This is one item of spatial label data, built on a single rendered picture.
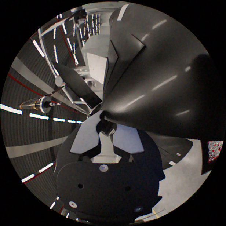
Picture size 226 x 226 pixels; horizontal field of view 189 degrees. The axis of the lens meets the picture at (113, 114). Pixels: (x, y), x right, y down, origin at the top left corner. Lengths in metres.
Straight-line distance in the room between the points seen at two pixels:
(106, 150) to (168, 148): 7.50
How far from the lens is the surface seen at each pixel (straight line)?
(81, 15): 0.68
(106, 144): 7.54
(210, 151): 0.37
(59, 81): 1.13
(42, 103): 0.34
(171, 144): 0.27
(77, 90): 0.33
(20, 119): 5.10
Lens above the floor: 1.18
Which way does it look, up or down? 3 degrees down
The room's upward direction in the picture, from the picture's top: 88 degrees counter-clockwise
